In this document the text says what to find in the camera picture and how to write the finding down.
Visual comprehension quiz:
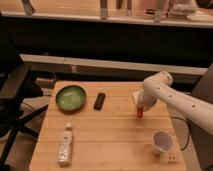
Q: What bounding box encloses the red pepper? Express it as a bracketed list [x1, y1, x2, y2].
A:
[137, 107, 143, 118]

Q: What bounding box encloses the white sponge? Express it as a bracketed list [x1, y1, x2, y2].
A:
[132, 91, 141, 106]

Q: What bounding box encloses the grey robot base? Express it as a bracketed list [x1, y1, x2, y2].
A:
[188, 63, 213, 171]

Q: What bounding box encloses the clear plastic bottle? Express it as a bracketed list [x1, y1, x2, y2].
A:
[57, 123, 73, 167]

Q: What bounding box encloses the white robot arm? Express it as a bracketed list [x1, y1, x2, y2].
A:
[136, 71, 213, 135]

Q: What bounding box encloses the black cable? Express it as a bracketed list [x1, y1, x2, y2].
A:
[171, 115, 191, 151]

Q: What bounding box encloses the black office chair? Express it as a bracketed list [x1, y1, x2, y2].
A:
[0, 17, 47, 171]

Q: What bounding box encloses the black rectangular block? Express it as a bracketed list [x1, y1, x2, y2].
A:
[94, 93, 105, 110]

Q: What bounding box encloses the green bowl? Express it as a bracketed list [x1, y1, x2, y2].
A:
[55, 85, 86, 111]

